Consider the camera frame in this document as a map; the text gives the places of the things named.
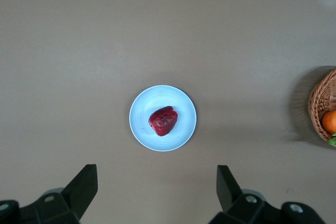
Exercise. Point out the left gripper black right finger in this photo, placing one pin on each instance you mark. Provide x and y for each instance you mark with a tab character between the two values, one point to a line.
246	208

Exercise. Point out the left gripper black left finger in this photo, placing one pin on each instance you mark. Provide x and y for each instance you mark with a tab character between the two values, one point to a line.
60	208

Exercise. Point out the dark red apple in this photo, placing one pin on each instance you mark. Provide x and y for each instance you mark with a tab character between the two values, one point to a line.
164	121

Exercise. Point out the pink dragon fruit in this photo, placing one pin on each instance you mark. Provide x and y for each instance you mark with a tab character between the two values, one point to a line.
333	140

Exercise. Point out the orange mandarin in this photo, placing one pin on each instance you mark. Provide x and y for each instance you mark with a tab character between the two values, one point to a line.
330	121

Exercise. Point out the brown wicker basket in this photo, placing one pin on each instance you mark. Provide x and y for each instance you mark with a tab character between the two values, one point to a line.
319	98

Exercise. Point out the light blue round plate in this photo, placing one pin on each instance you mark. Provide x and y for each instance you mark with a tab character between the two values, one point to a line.
147	98

